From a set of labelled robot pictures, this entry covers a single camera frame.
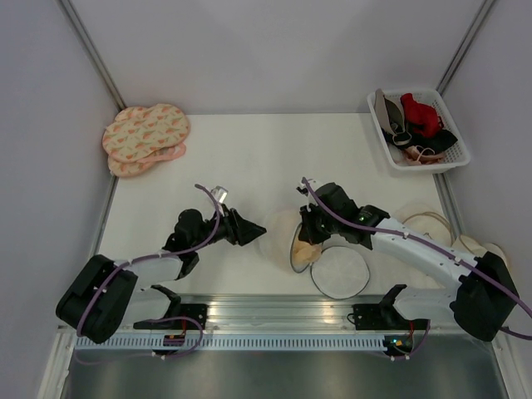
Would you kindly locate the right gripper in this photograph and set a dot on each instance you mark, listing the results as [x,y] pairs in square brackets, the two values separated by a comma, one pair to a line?
[307,214]

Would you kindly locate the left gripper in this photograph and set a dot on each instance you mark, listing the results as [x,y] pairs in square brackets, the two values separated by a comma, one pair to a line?
[239,231]

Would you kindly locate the white mesh laundry bag blue zipper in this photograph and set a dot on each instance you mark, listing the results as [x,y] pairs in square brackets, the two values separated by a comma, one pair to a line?
[340,272]

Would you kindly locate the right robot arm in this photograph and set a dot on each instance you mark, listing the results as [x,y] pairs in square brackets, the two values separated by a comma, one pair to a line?
[476,292]

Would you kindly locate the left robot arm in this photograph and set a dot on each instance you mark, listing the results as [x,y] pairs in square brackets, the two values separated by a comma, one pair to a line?
[175,261]

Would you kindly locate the floral laundry bag bottom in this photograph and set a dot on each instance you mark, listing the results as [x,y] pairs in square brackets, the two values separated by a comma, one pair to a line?
[128,170]

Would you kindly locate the floral laundry bag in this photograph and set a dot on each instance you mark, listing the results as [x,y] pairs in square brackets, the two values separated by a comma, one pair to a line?
[139,131]
[128,170]

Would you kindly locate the black bra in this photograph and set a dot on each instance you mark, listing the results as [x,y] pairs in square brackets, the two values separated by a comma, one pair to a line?
[441,142]

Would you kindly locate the beige grey bra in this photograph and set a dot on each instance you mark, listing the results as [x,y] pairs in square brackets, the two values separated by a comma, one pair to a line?
[389,113]

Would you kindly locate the floral laundry bag top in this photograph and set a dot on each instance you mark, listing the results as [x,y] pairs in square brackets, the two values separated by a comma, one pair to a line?
[139,131]

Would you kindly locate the red bra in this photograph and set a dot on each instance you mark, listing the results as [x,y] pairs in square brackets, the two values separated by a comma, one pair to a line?
[421,118]

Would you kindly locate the cream laundry bag right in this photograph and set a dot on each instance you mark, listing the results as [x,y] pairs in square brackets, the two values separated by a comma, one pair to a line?
[467,244]

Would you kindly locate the white plastic basket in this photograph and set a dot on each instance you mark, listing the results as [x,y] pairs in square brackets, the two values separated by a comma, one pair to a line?
[456,156]

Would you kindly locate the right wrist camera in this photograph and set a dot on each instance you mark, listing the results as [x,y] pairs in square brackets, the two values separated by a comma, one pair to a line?
[302,187]

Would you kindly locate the aluminium mounting rail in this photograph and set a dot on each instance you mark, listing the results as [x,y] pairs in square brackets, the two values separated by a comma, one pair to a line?
[266,311]

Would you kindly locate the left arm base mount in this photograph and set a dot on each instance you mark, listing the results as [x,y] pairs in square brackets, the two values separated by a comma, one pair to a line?
[188,317]

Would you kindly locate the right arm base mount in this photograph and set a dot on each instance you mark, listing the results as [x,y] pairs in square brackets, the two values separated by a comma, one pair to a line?
[372,317]

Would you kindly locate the white slotted cable duct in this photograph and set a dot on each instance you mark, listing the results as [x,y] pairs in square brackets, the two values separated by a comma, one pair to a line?
[252,342]

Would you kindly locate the right aluminium frame post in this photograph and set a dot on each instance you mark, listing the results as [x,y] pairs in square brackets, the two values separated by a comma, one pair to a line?
[477,23]

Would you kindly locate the aluminium frame post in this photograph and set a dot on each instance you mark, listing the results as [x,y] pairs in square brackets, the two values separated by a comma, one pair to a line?
[84,37]
[477,23]

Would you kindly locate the left aluminium frame post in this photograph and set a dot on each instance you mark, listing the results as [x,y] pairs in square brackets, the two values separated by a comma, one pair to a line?
[84,37]

